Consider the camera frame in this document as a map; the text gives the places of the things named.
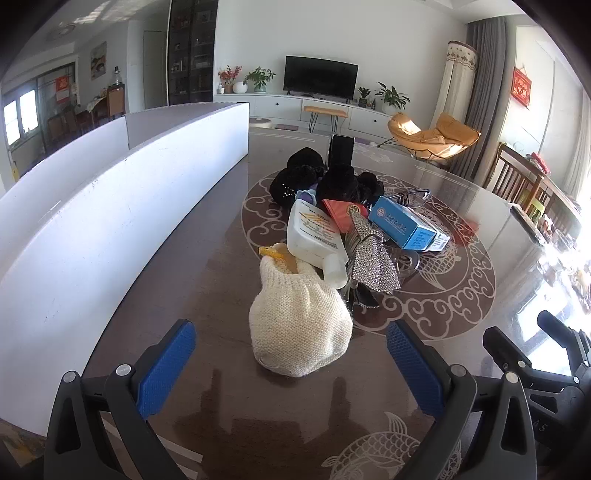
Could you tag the red flowers in vase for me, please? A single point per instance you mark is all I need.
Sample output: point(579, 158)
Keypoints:
point(228, 76)

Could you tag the small potted plant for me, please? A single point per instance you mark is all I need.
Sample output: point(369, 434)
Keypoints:
point(364, 96)

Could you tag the green potted plant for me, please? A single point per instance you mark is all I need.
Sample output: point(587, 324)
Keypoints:
point(259, 78)

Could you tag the covered standing air conditioner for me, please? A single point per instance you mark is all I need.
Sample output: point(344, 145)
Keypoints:
point(457, 78)

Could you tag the green plastic stool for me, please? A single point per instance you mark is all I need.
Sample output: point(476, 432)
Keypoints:
point(536, 207)

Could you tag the wooden chair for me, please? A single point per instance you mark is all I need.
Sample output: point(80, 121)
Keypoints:
point(510, 159)
point(558, 198)

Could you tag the red wall hanging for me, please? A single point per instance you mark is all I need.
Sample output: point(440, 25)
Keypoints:
point(521, 87)

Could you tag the black television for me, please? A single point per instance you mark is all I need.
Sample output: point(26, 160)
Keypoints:
point(321, 74)

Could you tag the white partition board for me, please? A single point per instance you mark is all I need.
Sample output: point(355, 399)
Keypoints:
point(92, 230)

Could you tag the white television cabinet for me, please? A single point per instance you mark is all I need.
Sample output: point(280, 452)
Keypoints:
point(277, 104)

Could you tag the orange bench with metal legs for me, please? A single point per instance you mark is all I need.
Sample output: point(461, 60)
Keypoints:
point(325, 110)

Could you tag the orange lounge chair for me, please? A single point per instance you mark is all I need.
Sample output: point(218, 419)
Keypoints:
point(443, 136)

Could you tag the white plastic bottle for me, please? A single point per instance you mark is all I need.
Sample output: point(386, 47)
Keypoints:
point(309, 235)

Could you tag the round beige floor cushion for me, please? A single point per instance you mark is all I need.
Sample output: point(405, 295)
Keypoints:
point(261, 122)

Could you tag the dark glass display cabinet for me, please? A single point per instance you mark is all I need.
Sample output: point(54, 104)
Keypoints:
point(191, 50)

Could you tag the black rectangular box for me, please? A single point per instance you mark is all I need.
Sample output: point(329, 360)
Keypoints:
point(341, 150)

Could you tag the silver rhinestone bow clip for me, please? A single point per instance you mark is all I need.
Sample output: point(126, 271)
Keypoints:
point(374, 263)

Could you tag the brown patterned glass desktop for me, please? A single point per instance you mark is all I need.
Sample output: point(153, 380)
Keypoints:
point(207, 277)

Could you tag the round white vase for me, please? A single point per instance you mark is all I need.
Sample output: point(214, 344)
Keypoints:
point(240, 87)

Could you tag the red door decoration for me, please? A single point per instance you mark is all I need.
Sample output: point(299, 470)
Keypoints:
point(63, 88)

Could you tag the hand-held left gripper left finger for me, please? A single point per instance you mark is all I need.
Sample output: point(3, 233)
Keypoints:
point(166, 364)

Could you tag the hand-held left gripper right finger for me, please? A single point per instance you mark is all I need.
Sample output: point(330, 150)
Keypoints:
point(413, 369)

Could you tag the wooden side cabinet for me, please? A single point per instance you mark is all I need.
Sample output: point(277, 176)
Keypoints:
point(117, 101)

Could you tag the dark floor mat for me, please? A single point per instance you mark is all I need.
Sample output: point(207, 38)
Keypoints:
point(285, 127)

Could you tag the cream knitted pouch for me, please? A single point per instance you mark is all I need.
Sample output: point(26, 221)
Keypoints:
point(295, 318)

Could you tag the large leafy potted plant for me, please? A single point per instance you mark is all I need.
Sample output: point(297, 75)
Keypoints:
point(391, 97)

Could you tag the grey curtain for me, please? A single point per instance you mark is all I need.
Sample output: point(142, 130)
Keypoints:
point(489, 92)

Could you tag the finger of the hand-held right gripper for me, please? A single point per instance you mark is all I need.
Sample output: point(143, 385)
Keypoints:
point(503, 350)
point(561, 325)

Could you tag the blue and white carton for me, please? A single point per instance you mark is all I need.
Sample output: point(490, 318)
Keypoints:
point(401, 226)

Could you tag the framed wall painting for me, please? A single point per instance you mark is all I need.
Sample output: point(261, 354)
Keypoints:
point(98, 60)

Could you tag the red cosmetic tube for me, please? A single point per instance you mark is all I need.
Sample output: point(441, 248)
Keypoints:
point(341, 212)

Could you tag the black rhinestone velvet scrunchie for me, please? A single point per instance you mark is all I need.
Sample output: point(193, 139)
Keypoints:
point(291, 184)

